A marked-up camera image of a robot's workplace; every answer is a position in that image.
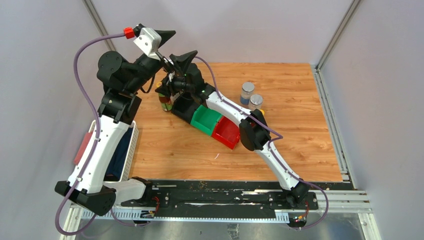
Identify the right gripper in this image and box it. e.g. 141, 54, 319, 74
155, 72, 195, 98

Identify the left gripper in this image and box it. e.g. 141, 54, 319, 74
125, 29, 196, 95

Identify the green label sauce bottle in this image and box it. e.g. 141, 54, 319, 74
156, 88, 173, 112

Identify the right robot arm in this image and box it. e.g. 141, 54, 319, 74
155, 62, 309, 209

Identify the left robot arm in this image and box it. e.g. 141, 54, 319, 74
55, 24, 196, 216

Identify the black storage bin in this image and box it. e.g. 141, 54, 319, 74
171, 92, 200, 124

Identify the green storage bin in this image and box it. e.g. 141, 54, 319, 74
190, 105, 223, 136

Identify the red storage bin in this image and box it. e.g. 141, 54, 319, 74
211, 116, 240, 150

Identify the blue spice jar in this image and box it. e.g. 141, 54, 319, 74
240, 82, 255, 105

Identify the white spice jar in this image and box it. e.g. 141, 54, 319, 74
248, 94, 264, 111

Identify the white laundry basket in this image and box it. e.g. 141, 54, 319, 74
84, 121, 139, 183

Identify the pink cloth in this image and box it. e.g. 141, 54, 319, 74
73, 132, 93, 166

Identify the navy cloth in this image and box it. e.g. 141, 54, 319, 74
103, 128, 133, 182

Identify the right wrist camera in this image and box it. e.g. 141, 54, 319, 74
167, 72, 176, 82

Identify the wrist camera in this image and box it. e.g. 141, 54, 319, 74
167, 72, 176, 82
133, 27, 162, 61

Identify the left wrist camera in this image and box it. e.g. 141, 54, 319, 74
133, 27, 162, 61

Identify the left corner aluminium post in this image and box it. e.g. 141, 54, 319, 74
82, 0, 117, 51

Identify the corner aluminium post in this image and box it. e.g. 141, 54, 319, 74
82, 0, 117, 51
315, 0, 362, 72

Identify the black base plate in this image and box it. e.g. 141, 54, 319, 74
120, 179, 319, 220

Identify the right corner aluminium post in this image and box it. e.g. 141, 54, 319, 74
315, 0, 362, 72

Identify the aluminium frame rail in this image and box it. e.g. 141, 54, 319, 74
71, 190, 374, 223

